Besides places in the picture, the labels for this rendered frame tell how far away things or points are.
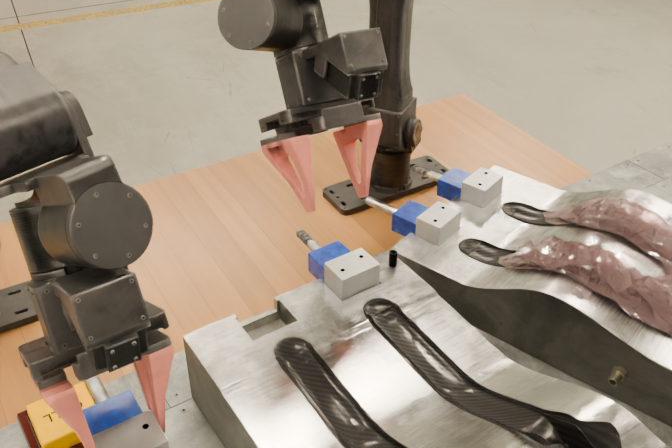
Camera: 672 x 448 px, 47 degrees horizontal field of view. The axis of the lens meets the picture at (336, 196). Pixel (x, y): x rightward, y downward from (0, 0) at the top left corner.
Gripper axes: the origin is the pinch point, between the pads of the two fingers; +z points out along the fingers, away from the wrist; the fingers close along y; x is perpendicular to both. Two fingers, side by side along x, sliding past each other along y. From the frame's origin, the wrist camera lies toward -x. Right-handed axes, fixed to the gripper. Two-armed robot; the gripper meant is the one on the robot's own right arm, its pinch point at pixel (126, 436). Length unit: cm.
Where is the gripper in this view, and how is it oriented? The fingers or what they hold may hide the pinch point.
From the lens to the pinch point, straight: 65.4
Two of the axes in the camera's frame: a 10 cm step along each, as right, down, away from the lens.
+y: 8.3, -3.0, 4.6
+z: 2.5, 9.5, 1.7
